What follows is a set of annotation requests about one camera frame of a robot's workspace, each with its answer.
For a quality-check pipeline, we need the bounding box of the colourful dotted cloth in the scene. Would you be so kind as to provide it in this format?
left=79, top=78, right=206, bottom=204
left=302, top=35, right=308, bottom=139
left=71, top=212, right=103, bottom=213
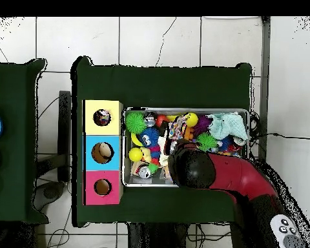
left=94, top=109, right=111, bottom=127

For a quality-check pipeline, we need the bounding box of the wooden box with three holes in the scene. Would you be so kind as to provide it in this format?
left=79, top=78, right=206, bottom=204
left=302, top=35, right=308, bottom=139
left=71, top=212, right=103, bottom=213
left=82, top=99, right=124, bottom=206

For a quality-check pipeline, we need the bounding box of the blue spiky rubber ball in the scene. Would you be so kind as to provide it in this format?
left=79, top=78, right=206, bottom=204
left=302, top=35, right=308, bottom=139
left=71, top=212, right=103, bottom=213
left=138, top=126, right=161, bottom=149

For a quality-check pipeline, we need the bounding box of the cream fluffy cloth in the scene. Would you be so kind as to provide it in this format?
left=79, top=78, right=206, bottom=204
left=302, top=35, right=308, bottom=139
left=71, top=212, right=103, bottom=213
left=157, top=134, right=171, bottom=167

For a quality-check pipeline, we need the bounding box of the green spiky rubber ball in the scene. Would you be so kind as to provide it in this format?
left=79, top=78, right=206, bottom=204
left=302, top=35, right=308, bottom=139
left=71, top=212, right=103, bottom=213
left=196, top=132, right=218, bottom=152
left=125, top=111, right=147, bottom=134

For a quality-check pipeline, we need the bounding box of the plain yellow ball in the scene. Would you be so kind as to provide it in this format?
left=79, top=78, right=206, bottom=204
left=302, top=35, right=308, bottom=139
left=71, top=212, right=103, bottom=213
left=128, top=147, right=143, bottom=163

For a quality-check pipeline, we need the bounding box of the yellow smiley face ball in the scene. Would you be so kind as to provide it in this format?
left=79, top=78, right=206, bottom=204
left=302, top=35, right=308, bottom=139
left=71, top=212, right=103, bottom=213
left=186, top=112, right=199, bottom=127

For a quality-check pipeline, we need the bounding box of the dark green table cloth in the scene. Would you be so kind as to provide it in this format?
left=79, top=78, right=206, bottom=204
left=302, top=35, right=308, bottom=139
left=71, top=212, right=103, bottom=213
left=0, top=59, right=49, bottom=224
left=71, top=56, right=253, bottom=228

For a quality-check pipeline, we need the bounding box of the mint green knitted cloth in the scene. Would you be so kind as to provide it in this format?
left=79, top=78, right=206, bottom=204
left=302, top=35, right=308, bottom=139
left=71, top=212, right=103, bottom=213
left=208, top=112, right=249, bottom=141

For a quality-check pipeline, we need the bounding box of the silver wire mesh bin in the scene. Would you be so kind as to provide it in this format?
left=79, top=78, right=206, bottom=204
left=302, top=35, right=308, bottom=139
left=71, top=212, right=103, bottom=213
left=121, top=107, right=250, bottom=188

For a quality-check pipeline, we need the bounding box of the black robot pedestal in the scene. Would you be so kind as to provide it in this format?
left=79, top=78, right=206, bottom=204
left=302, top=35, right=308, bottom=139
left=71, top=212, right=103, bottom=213
left=127, top=222, right=189, bottom=248

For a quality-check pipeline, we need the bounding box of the long black cable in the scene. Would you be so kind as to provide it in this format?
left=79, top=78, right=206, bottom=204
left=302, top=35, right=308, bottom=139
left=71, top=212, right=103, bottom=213
left=250, top=132, right=310, bottom=141

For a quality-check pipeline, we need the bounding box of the grey metal rail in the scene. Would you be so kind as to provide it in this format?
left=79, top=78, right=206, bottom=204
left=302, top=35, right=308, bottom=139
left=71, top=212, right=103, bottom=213
left=256, top=16, right=271, bottom=161

